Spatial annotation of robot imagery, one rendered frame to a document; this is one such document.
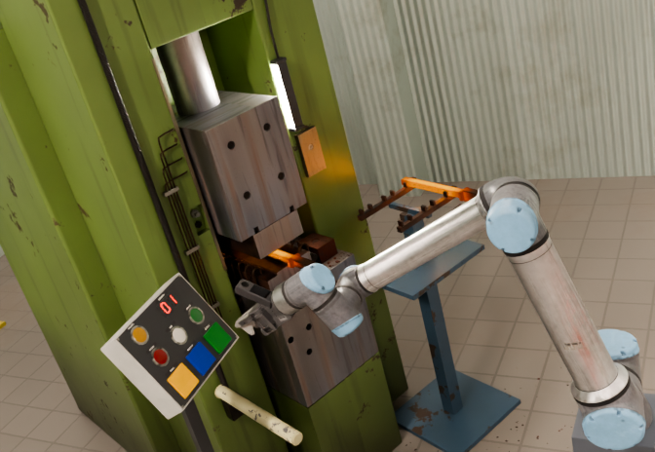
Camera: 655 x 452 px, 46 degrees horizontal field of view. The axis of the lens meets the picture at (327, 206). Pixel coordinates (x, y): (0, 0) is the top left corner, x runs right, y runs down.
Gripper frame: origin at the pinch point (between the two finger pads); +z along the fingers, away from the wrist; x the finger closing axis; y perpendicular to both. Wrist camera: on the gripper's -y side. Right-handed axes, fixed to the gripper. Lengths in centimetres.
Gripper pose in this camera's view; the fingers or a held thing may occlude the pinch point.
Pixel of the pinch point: (237, 321)
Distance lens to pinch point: 231.0
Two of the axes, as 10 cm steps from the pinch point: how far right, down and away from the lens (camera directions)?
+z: -6.6, 4.7, 5.9
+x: 3.7, -4.7, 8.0
